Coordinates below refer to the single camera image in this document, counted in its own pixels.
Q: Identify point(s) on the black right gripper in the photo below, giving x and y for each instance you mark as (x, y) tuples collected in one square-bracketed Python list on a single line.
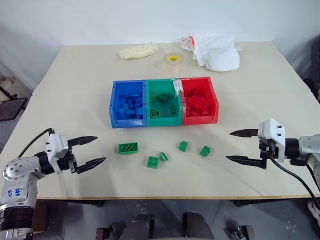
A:
[(268, 150)]

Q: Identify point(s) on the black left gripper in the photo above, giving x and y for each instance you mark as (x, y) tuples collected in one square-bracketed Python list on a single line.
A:
[(65, 163)]

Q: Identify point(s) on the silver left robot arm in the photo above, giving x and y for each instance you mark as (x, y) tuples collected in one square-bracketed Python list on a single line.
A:
[(17, 172)]

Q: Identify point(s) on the small green building brick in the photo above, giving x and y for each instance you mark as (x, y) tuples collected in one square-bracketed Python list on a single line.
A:
[(173, 109), (163, 156), (205, 151), (183, 146)]

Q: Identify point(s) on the long green building brick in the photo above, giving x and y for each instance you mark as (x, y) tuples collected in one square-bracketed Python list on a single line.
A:
[(128, 148)]

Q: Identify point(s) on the black table crossbar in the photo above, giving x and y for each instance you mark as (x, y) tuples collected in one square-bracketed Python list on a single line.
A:
[(86, 203), (270, 202)]

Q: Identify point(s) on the red plastic bin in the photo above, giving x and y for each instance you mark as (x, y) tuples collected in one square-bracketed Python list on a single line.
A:
[(200, 120)]

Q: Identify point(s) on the small red building brick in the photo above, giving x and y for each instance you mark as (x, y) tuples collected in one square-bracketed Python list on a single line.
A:
[(193, 113), (191, 93), (205, 112)]

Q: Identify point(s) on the small blue building brick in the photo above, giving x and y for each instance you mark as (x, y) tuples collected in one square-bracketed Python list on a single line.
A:
[(131, 113), (140, 113), (123, 102), (122, 111), (139, 101)]

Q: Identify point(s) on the large red building brick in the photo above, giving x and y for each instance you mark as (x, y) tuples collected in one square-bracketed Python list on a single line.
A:
[(198, 103)]

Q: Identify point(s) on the blue plastic bin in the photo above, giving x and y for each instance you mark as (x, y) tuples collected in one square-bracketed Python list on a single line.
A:
[(127, 102)]

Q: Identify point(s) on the square green building brick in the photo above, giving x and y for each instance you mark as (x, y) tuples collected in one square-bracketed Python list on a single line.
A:
[(152, 162)]

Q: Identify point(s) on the green brick with studs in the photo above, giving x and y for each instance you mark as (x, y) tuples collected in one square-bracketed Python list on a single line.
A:
[(155, 113)]

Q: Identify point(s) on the green plastic bin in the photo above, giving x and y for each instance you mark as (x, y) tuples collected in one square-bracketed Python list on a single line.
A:
[(163, 120)]

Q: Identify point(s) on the dark caster base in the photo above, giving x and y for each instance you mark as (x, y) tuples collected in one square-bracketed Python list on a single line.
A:
[(111, 231), (241, 232)]

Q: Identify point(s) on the white tape strip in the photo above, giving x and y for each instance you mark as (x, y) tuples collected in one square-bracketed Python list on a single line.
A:
[(176, 87)]

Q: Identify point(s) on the dark grey rounded shape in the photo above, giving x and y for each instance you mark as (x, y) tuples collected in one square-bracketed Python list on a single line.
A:
[(140, 227)]

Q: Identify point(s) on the red and white shoe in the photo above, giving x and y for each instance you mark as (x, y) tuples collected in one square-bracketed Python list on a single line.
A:
[(314, 210)]

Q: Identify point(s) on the white plastic bag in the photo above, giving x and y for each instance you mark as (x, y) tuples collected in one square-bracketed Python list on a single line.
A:
[(215, 53)]

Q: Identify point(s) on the clear adhesive tape roll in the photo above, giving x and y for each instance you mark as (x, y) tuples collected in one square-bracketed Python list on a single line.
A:
[(173, 63)]

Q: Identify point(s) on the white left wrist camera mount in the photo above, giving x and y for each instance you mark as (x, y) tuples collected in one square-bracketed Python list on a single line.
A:
[(57, 145)]

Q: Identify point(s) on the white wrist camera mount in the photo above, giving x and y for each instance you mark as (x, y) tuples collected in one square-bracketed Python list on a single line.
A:
[(57, 145), (273, 135)]

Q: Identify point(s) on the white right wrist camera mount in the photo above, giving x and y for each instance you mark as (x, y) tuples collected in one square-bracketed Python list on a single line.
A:
[(273, 135)]

